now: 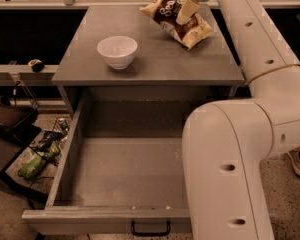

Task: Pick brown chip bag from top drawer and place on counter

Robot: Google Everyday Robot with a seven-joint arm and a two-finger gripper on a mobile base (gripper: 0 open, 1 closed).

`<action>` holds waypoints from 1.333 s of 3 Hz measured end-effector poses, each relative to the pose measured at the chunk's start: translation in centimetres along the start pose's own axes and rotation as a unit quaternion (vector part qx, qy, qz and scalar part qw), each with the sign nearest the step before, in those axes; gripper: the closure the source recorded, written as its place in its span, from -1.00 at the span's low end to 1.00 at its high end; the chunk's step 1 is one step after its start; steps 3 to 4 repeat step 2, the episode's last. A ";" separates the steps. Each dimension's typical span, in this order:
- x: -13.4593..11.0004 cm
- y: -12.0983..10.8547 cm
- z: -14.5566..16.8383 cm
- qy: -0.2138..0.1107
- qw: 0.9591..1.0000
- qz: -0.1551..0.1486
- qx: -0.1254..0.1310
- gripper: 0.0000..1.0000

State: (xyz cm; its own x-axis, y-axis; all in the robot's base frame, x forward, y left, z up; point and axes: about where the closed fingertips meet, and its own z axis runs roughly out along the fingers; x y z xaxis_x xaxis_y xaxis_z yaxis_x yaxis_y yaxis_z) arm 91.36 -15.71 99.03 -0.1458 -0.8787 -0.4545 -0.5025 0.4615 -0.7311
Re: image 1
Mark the soda can on floor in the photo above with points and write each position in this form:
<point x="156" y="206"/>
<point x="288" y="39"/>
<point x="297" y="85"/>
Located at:
<point x="63" y="124"/>

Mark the grey cabinet with counter top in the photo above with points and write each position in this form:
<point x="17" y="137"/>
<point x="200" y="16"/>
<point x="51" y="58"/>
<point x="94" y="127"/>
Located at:
<point x="160" y="60"/>

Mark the green snack bag on floor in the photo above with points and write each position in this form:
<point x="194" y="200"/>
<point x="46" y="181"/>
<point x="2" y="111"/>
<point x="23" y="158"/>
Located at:
<point x="40" y="158"/>

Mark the open grey top drawer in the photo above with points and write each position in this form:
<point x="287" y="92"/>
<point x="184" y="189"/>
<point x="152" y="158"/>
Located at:
<point x="122" y="162"/>

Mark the brown chip bag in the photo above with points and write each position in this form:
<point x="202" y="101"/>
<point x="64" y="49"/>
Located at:
<point x="164" y="13"/>

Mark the black wire basket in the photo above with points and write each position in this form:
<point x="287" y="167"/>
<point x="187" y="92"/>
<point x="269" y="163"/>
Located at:
<point x="55" y="134"/>

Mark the dark chair left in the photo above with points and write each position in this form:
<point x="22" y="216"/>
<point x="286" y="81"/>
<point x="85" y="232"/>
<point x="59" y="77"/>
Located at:
<point x="17" y="131"/>

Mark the yellow foam-padded gripper finger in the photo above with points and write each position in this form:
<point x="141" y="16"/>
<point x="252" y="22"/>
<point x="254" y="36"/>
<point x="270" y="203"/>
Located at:
<point x="188" y="8"/>

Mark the small black yellow device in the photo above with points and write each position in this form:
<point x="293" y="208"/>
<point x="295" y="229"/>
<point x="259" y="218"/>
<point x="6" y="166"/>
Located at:
<point x="36" y="65"/>

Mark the black drawer handle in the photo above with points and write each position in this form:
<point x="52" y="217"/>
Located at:
<point x="150" y="229"/>

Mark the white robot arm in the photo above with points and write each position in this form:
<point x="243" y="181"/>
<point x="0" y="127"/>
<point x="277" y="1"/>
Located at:
<point x="224" y="142"/>

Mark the white ceramic bowl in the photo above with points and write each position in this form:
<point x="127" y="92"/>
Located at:
<point x="118" y="52"/>

